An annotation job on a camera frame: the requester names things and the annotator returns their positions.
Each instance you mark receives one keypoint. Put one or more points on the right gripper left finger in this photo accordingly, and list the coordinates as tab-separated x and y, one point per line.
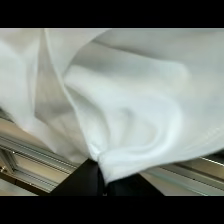
83	180

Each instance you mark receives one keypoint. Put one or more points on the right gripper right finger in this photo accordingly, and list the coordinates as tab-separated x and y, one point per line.
136	186

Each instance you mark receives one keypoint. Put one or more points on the silver frame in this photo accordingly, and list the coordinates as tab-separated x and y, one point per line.
33	156

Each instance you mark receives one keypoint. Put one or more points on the white shirt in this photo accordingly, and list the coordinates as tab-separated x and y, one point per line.
133	100

